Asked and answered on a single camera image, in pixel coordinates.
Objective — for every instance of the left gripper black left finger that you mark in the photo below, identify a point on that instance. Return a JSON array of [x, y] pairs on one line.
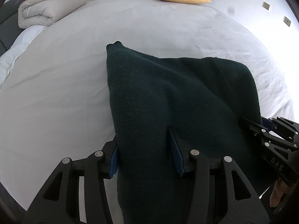
[[58, 199]]

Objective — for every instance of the beige wall socket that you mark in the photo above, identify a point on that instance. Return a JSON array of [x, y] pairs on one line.
[[287, 21], [266, 5]]

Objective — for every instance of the white quilt at bedside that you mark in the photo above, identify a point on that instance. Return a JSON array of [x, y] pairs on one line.
[[19, 46]]

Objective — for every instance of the white bed sheet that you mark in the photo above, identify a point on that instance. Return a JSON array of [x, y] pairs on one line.
[[56, 102]]

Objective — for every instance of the lower beige wall socket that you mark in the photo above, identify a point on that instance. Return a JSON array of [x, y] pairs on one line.
[[287, 21]]

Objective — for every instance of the dark grey sofa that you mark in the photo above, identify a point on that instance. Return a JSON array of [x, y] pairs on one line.
[[9, 29]]

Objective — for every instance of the upper beige wall socket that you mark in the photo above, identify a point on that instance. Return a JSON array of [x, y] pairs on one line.
[[266, 5]]

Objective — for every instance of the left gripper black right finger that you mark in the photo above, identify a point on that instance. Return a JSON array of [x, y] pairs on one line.
[[216, 190]]

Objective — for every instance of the dark green knit sweater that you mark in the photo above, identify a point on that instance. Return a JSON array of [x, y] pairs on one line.
[[204, 100]]

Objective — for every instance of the folded beige duvet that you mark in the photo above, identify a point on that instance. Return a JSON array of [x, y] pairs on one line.
[[46, 12]]

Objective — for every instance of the person's right hand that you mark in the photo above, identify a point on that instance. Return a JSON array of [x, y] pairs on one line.
[[280, 188]]

